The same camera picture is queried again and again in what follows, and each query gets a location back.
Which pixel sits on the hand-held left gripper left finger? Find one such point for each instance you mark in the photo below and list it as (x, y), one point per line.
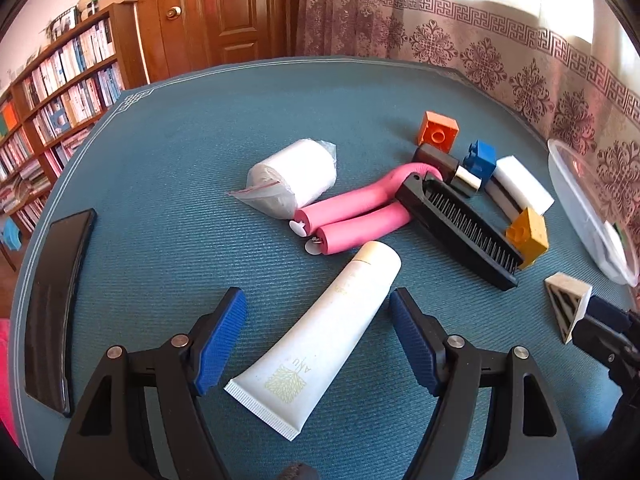
(222, 340)

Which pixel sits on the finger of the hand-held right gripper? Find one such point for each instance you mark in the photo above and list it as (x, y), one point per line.
(602, 347)
(607, 312)

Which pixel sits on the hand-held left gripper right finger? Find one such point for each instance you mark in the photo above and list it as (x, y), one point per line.
(412, 335)

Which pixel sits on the striped triangular block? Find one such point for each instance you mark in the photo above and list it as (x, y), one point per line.
(565, 302)

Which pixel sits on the white squeeze tube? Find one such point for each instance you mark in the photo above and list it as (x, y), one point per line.
(320, 345)

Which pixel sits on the yellow toy block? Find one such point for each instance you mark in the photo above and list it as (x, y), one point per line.
(527, 235)

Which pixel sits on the clear plastic bowl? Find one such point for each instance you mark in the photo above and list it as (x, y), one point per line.
(580, 195)

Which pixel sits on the pink foam hand grip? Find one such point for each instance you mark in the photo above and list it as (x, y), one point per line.
(350, 212)

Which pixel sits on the bagged white roll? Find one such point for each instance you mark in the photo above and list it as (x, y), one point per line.
(295, 175)

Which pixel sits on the teal cloth-covered desktop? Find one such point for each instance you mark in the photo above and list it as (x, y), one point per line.
(175, 200)

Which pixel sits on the white sponge block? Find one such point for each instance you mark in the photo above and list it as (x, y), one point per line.
(522, 182)

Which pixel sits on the black rectangular case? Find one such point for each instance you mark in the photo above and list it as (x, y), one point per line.
(52, 310)

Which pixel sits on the dark lipstick tube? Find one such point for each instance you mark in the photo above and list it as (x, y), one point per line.
(440, 160)

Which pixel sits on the blue toy block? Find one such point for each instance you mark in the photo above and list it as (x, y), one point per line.
(482, 157)

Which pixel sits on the orange toy block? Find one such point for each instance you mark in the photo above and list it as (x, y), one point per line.
(437, 132)

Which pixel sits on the pink cloth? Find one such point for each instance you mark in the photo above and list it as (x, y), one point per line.
(7, 385)

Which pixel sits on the blue stool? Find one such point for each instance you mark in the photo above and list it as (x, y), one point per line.
(10, 237)

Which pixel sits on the rows of shelved books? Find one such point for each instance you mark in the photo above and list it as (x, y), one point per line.
(65, 85)

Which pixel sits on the patterned pink curtain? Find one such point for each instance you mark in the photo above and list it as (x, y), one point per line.
(475, 35)

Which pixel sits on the wooden bookshelf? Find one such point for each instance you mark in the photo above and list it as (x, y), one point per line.
(127, 40)

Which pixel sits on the brown wooden door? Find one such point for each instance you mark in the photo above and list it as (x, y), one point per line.
(225, 10)

